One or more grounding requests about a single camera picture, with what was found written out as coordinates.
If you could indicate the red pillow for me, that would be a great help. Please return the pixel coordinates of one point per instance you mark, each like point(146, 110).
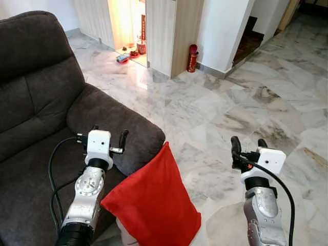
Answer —
point(154, 205)

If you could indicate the pale pink pillow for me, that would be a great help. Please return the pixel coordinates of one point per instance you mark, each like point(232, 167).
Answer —
point(125, 237)

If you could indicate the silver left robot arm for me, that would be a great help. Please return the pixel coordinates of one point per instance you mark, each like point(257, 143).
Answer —
point(87, 195)

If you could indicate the dark grey fabric sofa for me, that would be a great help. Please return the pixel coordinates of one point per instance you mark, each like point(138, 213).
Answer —
point(36, 77)

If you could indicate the red offering plate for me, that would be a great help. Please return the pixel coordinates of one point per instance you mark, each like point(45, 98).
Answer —
point(122, 58)

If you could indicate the red altar jar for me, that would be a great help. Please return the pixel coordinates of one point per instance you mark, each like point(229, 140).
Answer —
point(141, 48)

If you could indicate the red cylinder with gold print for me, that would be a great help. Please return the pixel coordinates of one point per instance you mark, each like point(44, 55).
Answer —
point(192, 58)

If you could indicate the dark wooden stair steps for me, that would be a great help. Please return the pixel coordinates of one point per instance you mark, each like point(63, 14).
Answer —
point(248, 41)

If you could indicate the white slatted partition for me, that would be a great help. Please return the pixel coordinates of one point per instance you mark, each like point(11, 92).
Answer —
point(95, 20)

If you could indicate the wood sided slatted partition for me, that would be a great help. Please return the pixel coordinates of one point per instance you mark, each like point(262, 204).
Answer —
point(171, 36)

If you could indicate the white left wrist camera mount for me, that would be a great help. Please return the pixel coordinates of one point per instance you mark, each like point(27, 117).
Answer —
point(98, 143)

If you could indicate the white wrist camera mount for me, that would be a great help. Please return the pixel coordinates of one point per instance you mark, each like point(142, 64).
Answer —
point(271, 160)
point(98, 143)

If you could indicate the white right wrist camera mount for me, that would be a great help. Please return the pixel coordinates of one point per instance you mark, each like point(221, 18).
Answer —
point(271, 160)

